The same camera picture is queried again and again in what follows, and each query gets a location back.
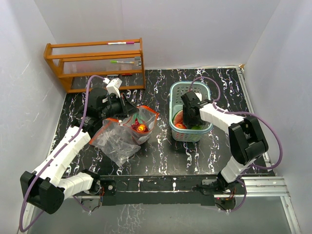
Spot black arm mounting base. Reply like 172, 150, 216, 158
99, 175, 238, 206

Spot watermelon slice toy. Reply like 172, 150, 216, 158
172, 110, 183, 125

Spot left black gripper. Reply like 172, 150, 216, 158
100, 93, 139, 120

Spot dark purple mangosteen toy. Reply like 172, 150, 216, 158
136, 124, 148, 133

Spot white pink marker pen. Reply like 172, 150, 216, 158
107, 41, 135, 45

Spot green yellow marker pen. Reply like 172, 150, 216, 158
110, 60, 135, 64

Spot clear orange zip top bag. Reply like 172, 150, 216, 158
123, 105, 159, 145

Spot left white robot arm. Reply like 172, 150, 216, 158
20, 88, 139, 214

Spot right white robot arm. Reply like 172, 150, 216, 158
181, 91, 269, 194

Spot red green dragon fruit toy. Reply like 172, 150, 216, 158
131, 115, 148, 132

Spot green lime toy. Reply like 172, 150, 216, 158
191, 125, 205, 130

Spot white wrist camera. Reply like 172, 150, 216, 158
106, 78, 122, 98
195, 93, 203, 101

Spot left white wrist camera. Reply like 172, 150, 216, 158
106, 78, 122, 98

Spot orange wooden shelf rack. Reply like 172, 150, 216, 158
43, 38, 146, 94

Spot light blue plastic basket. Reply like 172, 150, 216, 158
169, 81, 213, 142

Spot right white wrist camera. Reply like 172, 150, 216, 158
195, 93, 203, 101

